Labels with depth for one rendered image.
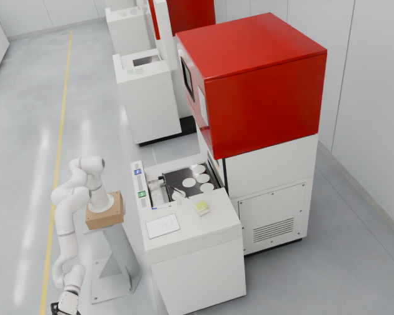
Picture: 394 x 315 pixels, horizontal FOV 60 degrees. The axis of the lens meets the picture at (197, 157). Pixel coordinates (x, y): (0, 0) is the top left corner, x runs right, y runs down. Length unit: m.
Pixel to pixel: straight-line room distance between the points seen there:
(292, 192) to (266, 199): 0.22
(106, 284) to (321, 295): 1.81
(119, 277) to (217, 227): 1.38
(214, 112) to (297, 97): 0.54
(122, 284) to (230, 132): 1.76
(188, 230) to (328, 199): 1.89
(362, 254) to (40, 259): 2.98
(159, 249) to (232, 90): 1.06
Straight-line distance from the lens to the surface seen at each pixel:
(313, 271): 3.20
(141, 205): 2.46
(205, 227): 2.22
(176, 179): 2.67
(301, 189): 2.79
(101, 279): 3.37
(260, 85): 2.08
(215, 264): 2.48
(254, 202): 2.67
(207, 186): 2.56
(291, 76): 2.15
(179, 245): 2.22
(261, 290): 3.07
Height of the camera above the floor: 2.69
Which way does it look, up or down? 39 degrees down
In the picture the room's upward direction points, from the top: 10 degrees counter-clockwise
